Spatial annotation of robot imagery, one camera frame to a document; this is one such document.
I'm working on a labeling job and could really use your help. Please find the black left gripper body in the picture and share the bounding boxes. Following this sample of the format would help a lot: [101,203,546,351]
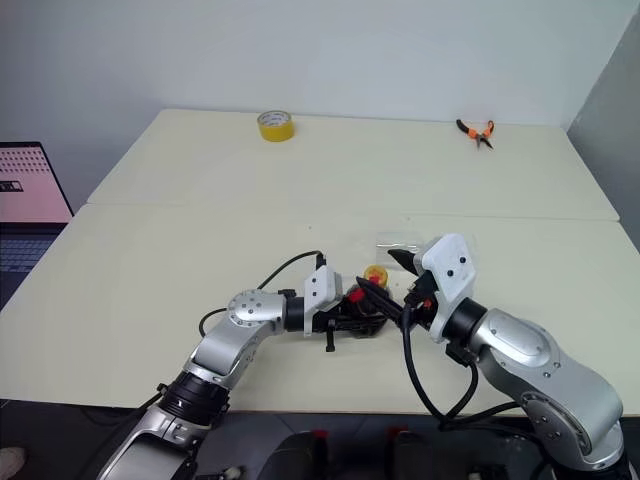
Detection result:
[323,285,365,354]

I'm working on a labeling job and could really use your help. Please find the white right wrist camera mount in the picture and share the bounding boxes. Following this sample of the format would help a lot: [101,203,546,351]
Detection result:
[420,232,477,344]

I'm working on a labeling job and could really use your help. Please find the white shoe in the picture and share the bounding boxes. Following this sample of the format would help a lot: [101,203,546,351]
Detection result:
[0,446,29,476]

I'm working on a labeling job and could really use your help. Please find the orange handled pliers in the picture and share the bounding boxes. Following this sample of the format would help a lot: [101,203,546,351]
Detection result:
[455,118,496,152]

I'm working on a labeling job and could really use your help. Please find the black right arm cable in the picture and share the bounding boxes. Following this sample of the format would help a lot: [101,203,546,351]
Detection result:
[399,299,526,434]

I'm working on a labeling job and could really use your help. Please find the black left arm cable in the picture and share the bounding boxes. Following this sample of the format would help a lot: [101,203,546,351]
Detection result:
[198,249,329,342]

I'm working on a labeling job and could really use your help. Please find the small bottle with yellow cap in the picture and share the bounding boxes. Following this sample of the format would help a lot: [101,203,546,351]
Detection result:
[363,263,391,294]

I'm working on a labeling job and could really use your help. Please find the clear plastic bag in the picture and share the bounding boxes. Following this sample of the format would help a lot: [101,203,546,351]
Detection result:
[374,229,426,266]

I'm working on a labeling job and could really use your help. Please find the open laptop with pink screen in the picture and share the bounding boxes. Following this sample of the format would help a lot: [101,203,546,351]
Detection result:
[0,141,75,297]

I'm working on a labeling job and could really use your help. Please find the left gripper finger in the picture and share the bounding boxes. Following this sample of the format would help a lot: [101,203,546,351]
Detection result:
[349,318,390,338]
[357,294,387,318]

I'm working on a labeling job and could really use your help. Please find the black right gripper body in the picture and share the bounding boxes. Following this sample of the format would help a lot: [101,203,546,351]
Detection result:
[402,271,441,327]

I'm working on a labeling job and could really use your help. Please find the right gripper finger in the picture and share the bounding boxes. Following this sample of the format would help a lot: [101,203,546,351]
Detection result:
[355,275,406,324]
[387,247,426,277]

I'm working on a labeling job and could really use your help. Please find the yellow tape roll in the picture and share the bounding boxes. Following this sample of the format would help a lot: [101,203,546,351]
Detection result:
[256,110,296,143]

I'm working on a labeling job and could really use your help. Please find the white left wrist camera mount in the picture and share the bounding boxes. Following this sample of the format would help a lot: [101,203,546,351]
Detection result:
[302,265,344,337]

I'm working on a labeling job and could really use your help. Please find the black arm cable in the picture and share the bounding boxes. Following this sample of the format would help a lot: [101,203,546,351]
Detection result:
[198,249,329,342]
[399,299,526,434]

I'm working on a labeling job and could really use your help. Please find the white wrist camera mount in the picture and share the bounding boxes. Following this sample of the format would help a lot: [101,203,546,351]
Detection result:
[302,265,344,337]
[420,232,477,344]

